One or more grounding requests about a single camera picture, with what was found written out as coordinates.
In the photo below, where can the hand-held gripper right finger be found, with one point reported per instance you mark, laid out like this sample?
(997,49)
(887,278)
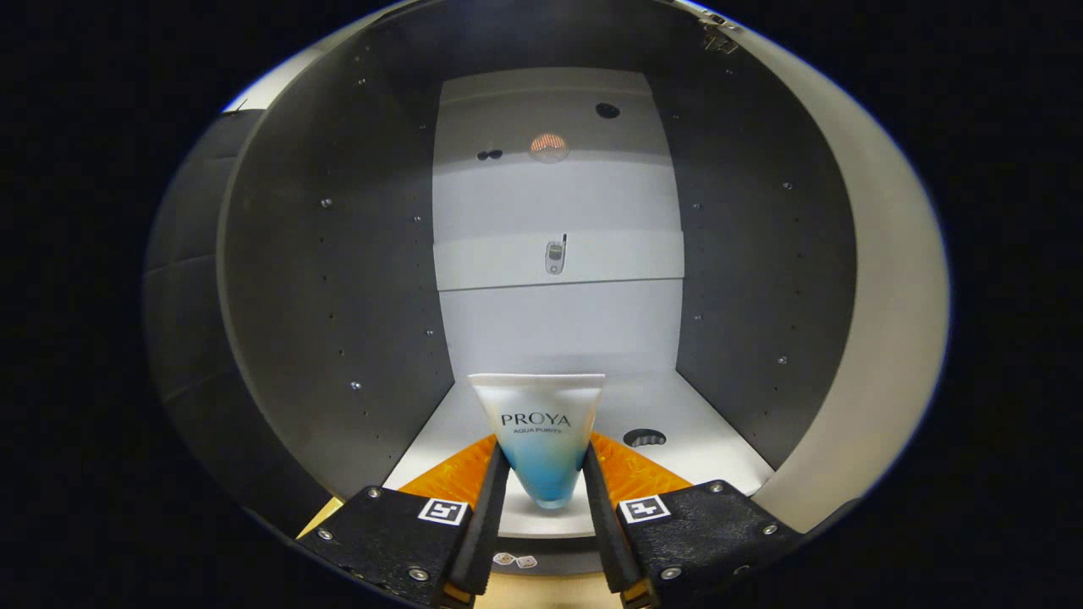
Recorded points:
(711,533)

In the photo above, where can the dark grey cabinet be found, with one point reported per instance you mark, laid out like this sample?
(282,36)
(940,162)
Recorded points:
(321,296)

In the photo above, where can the white blue cosmetic tube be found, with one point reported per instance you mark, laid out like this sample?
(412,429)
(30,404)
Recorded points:
(541,423)

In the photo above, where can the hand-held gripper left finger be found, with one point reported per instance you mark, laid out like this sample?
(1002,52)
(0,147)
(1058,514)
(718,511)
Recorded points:
(389,541)

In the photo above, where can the black backdrop cloth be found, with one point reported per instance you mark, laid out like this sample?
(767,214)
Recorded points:
(182,338)

